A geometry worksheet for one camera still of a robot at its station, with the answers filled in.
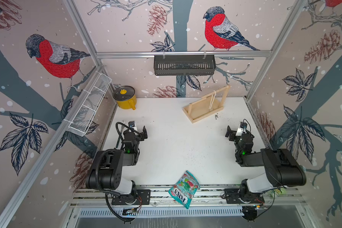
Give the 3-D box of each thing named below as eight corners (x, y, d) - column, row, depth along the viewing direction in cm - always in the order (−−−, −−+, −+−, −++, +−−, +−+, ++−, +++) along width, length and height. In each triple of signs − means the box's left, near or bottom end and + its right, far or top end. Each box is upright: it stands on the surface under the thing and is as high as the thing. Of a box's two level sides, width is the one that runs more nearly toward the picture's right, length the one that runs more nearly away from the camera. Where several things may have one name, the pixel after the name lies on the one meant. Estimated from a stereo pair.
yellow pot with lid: (113, 110, 114) (107, 99, 104) (118, 96, 125) (114, 85, 115) (135, 110, 114) (131, 99, 104) (138, 96, 125) (135, 85, 115)
